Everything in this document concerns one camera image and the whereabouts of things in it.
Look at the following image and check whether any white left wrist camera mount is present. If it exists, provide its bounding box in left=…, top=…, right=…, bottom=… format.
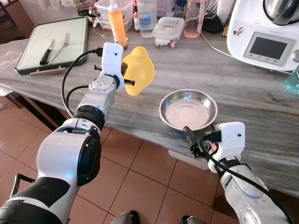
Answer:
left=100, top=42, right=124, bottom=91

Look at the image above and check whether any stainless steel bowl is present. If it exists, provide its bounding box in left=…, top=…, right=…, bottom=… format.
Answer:
left=159, top=89, right=219, bottom=131

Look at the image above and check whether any pink translucent pitcher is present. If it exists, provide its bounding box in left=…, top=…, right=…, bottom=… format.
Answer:
left=183, top=0, right=207, bottom=39

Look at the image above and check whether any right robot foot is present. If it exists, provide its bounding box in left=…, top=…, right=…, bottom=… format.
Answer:
left=181, top=216, right=206, bottom=224

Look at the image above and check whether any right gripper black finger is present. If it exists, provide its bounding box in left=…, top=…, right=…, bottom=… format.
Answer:
left=184, top=126, right=199, bottom=149

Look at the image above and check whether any clear bottle with blue label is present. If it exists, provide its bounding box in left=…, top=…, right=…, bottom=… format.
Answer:
left=137, top=0, right=158, bottom=39

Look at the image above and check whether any green rimmed cutting board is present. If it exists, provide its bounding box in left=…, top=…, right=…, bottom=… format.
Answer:
left=14, top=17, right=90, bottom=77

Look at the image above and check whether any yellow plastic bowl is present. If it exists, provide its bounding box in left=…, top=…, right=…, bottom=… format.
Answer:
left=122, top=46, right=155, bottom=97

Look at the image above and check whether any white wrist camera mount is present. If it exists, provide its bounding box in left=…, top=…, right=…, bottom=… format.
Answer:
left=209, top=122, right=246, bottom=161
left=100, top=42, right=124, bottom=91

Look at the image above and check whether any large clear plastic tub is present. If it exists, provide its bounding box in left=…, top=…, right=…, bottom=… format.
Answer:
left=93, top=0, right=136, bottom=32

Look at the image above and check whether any white kitchen appliance with screen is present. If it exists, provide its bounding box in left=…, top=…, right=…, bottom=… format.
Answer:
left=227, top=0, right=299, bottom=73

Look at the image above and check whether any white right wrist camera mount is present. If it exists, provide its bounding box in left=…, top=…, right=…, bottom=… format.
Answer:
left=209, top=122, right=246, bottom=161

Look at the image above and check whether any all steel fork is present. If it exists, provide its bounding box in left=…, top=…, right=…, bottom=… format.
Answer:
left=47, top=33, right=71, bottom=65

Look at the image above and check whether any orange sauce squeeze bottle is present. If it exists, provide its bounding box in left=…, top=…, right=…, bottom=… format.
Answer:
left=107, top=1, right=128, bottom=49

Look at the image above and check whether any small black device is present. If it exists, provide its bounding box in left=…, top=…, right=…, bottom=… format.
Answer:
left=202, top=12, right=225, bottom=34

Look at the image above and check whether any clear bluish water bottle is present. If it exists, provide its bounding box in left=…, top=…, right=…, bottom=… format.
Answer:
left=285, top=65, right=299, bottom=95

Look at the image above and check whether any dark wooden table leg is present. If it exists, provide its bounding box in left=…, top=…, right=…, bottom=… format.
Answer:
left=0, top=91, right=52, bottom=131

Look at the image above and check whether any black handled knife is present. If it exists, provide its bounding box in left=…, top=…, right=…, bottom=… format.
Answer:
left=40, top=38, right=56, bottom=66

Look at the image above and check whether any clear plastic bag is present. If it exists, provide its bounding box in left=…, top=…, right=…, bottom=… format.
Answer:
left=0, top=44, right=21, bottom=84

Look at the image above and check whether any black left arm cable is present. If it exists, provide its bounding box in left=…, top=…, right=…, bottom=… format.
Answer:
left=62, top=48, right=103, bottom=117

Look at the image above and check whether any clear lidded food container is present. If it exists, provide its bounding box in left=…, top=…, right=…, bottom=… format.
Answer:
left=153, top=17, right=185, bottom=48

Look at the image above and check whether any white power cable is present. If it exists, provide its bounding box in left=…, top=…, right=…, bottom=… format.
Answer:
left=200, top=32, right=234, bottom=59

